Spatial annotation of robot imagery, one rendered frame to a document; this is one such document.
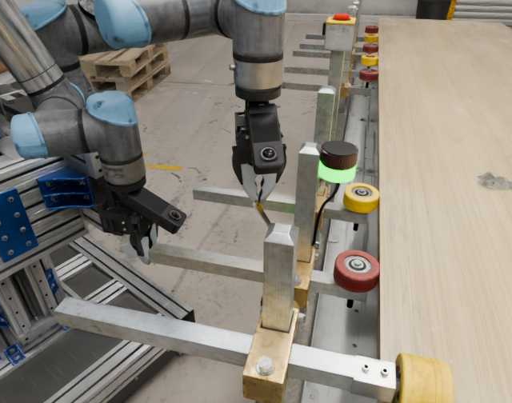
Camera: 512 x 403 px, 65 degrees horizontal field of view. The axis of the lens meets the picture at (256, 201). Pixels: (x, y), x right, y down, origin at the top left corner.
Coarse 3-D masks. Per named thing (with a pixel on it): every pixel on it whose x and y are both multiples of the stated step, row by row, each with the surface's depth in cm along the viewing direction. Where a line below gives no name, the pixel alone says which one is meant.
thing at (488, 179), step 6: (486, 174) 97; (492, 174) 97; (480, 180) 96; (486, 180) 97; (492, 180) 96; (498, 180) 95; (504, 180) 94; (486, 186) 95; (492, 186) 94; (498, 186) 94; (504, 186) 94; (510, 186) 95
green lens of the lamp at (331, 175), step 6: (324, 168) 66; (354, 168) 66; (324, 174) 66; (330, 174) 65; (336, 174) 65; (342, 174) 65; (348, 174) 65; (354, 174) 67; (330, 180) 66; (336, 180) 65; (342, 180) 65; (348, 180) 66
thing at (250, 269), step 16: (160, 256) 82; (176, 256) 81; (192, 256) 81; (208, 256) 81; (224, 256) 81; (208, 272) 81; (224, 272) 80; (240, 272) 79; (256, 272) 78; (320, 272) 77; (320, 288) 76; (336, 288) 75
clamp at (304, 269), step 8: (312, 248) 83; (312, 256) 79; (304, 264) 78; (312, 264) 78; (296, 272) 76; (304, 272) 76; (304, 280) 74; (296, 288) 72; (304, 288) 72; (296, 296) 74; (304, 296) 73; (304, 304) 74
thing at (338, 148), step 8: (328, 144) 66; (336, 144) 66; (344, 144) 66; (352, 144) 66; (328, 152) 64; (336, 152) 64; (344, 152) 64; (352, 152) 64; (320, 176) 68; (320, 184) 69; (336, 192) 70; (328, 200) 71; (320, 208) 73; (320, 216) 74
